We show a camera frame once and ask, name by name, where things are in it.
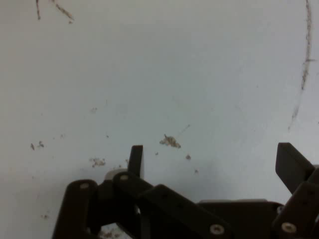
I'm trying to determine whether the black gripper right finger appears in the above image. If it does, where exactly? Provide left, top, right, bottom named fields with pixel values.
left=271, top=142, right=319, bottom=239

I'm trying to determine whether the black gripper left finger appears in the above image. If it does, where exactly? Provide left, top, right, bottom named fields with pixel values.
left=51, top=145, right=235, bottom=239

